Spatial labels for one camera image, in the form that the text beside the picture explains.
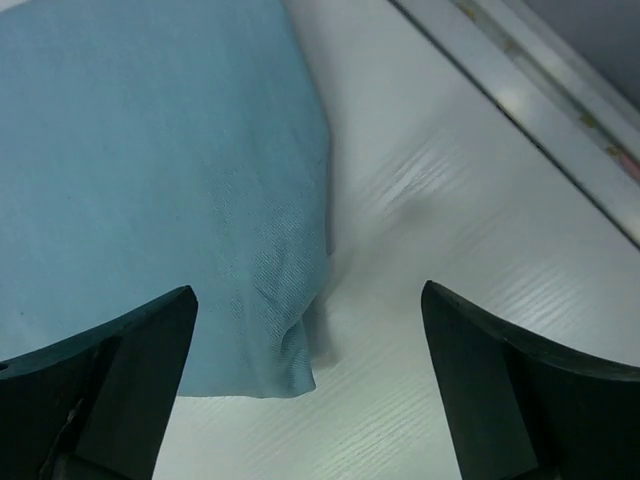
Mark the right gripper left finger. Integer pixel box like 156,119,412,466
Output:
1,286,198,479

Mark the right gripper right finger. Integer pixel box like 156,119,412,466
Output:
421,281,639,479

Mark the light blue cloth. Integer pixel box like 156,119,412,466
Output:
1,1,330,398

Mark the aluminium table edge rail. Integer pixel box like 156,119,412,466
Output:
394,1,639,243

